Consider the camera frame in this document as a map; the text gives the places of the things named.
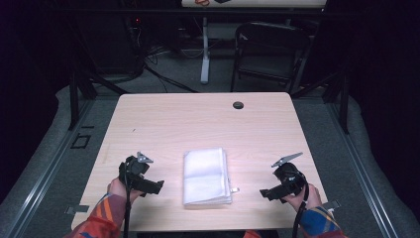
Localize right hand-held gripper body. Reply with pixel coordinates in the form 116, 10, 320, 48
270, 152, 308, 203

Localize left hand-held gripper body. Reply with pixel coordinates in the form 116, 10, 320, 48
118, 151, 155, 193

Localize white cloth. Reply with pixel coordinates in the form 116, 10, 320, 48
182, 147, 240, 206

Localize person's left hand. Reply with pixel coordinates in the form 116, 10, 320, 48
106, 176, 145, 204

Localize person's right hand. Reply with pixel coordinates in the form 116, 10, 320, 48
281, 182, 323, 212

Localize grey tape piece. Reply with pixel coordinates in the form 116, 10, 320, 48
64, 204, 90, 215
321, 199, 342, 212

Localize black tape square outline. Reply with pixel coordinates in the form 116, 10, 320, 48
69, 132, 92, 150

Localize black metal stand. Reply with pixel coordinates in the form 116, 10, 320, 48
66, 63, 131, 131
289, 70, 351, 135

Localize black folding chair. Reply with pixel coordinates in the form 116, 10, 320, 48
229, 21, 312, 94

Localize white background desk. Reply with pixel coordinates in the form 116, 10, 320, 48
180, 0, 329, 85

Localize right hand-held gripper black cable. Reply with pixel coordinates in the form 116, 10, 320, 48
291, 170, 311, 238

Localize hand-held gripper black cable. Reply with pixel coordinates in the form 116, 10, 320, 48
291, 170, 311, 238
122, 158, 134, 238

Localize left hand-held gripper black cable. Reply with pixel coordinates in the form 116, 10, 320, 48
122, 158, 134, 238

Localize aluminium floor rail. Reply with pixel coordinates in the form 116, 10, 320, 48
325, 98, 402, 238
0, 98, 97, 238

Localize black floor cables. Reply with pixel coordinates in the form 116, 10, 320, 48
132, 19, 201, 94

